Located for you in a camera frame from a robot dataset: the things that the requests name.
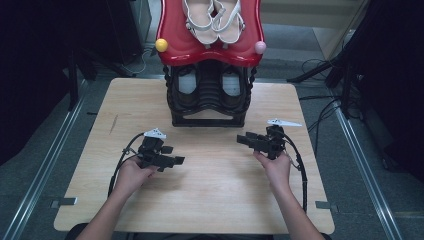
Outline left hand-held gripper cable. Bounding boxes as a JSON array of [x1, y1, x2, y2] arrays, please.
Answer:
[[107, 132, 148, 198]]

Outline yellow ball knob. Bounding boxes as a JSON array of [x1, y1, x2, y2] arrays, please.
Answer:
[[154, 38, 169, 53]]

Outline hand-held gripper cable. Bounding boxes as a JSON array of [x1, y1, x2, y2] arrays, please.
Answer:
[[107, 132, 148, 198], [280, 130, 309, 213]]

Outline white slingback heel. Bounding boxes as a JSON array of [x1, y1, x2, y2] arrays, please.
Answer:
[[212, 0, 247, 45], [182, 0, 219, 46]]

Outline red and black shoe rack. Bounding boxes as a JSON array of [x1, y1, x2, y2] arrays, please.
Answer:
[[154, 0, 268, 128]]

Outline right hand-held gripper cable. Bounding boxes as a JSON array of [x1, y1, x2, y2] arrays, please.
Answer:
[[280, 130, 309, 213]]

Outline grey tape strip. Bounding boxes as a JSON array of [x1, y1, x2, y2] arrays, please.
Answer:
[[314, 200, 339, 213], [49, 197, 78, 210]]

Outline white floor cable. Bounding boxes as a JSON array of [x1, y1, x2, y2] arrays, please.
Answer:
[[123, 48, 153, 77]]

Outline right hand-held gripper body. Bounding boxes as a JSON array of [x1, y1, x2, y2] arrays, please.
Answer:
[[260, 118, 303, 160]]

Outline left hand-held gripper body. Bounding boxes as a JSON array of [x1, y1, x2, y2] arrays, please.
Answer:
[[137, 128, 167, 170]]

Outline pink ball knob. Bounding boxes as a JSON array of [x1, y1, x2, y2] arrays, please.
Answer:
[[254, 40, 268, 55]]

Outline black floor cables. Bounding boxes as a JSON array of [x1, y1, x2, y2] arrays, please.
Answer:
[[298, 59, 344, 148]]

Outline person's right hand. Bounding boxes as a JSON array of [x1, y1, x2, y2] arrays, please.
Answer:
[[253, 150, 293, 194]]

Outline black leather shoe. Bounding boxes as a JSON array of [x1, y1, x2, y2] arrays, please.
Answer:
[[172, 64, 202, 110], [218, 64, 248, 110]]

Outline person's left hand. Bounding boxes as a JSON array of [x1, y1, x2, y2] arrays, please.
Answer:
[[114, 155, 159, 198]]

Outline metal floor rail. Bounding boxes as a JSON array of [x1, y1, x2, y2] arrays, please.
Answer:
[[329, 89, 405, 240], [1, 79, 90, 240]]

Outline black tripod stand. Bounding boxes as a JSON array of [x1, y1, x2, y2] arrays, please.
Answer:
[[286, 54, 356, 119]]

